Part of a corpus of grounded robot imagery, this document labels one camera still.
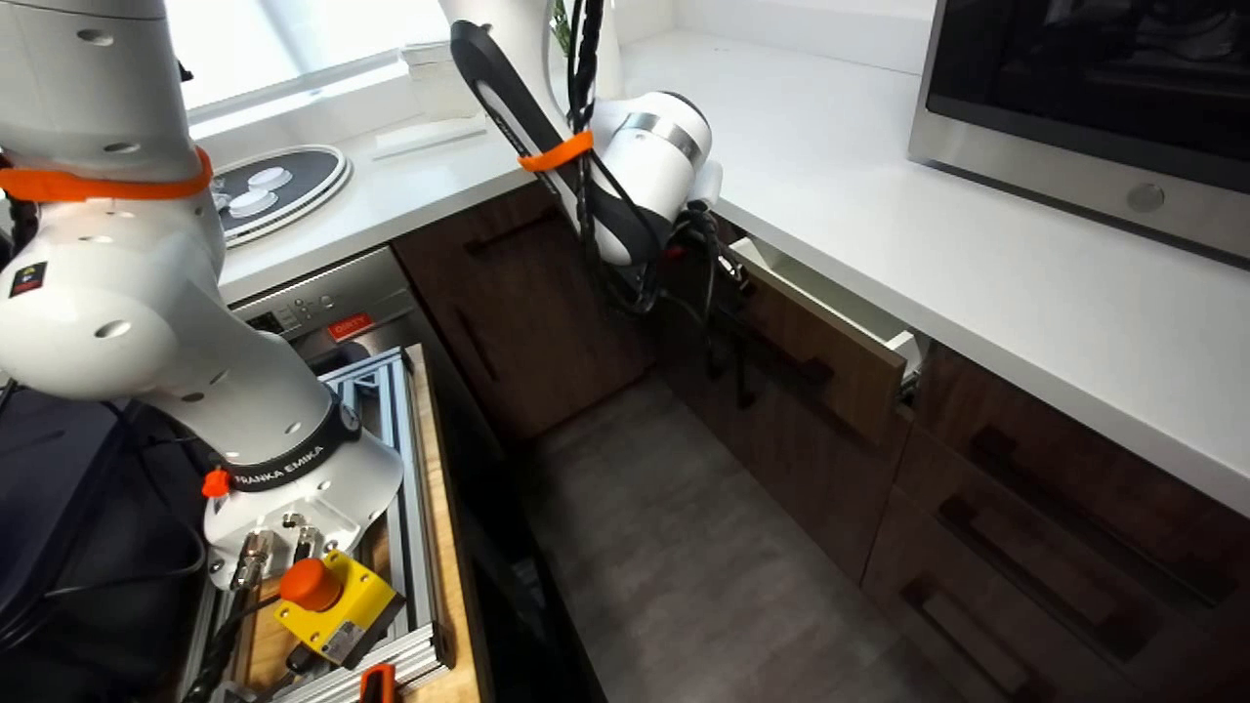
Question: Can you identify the steel oven with red display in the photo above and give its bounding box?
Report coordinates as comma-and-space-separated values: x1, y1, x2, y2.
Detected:
225, 242, 438, 381

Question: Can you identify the large wooden corner cabinet door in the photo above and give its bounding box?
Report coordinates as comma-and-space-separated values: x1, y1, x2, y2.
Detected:
387, 178, 661, 447

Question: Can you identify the stainless steel microwave oven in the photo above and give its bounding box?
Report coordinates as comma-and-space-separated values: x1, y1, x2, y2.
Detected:
906, 0, 1250, 268

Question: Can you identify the horizontal dark cabinet handle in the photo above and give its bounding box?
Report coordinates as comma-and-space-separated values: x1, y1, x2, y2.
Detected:
460, 212, 554, 259

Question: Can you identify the wooden drawer front short handle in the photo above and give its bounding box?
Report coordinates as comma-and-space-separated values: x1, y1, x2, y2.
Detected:
855, 544, 1174, 703

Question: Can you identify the wooden drawer white inside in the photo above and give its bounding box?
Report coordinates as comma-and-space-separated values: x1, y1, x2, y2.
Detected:
718, 235, 930, 459

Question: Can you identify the narrow orange strap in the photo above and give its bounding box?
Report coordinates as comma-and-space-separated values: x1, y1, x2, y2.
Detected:
515, 123, 602, 178

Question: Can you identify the wooden drawer front long handle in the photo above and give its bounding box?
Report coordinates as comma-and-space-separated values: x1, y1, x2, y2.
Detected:
908, 345, 1250, 617

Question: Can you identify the small red clamp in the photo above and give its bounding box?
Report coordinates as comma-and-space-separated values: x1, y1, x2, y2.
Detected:
356, 657, 400, 703

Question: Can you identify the wooden cart board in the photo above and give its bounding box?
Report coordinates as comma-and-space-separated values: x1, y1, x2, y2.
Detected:
398, 341, 488, 703

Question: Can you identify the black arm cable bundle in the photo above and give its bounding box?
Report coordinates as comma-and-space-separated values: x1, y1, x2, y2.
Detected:
554, 0, 686, 317

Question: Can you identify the round black stove burner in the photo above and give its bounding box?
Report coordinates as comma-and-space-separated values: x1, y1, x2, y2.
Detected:
206, 139, 359, 251

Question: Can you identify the white countertop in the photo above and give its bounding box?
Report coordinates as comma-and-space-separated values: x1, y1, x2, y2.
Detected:
187, 26, 1250, 522

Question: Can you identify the wooden drawer front medium handle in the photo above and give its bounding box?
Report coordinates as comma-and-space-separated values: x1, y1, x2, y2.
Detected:
873, 451, 1250, 696

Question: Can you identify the dark fabric cover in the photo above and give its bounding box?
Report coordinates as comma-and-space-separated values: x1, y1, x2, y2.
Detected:
0, 378, 223, 699

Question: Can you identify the wide orange strap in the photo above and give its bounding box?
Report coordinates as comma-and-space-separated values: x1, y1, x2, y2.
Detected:
0, 144, 218, 212

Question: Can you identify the yellow emergency stop box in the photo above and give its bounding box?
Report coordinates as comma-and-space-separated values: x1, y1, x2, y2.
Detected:
269, 552, 400, 666

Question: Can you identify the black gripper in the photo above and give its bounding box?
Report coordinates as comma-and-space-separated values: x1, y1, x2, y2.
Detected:
639, 208, 738, 326

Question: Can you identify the wooden cabinet front below drawer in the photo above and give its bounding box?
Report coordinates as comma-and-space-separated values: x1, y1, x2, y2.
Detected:
675, 303, 913, 589

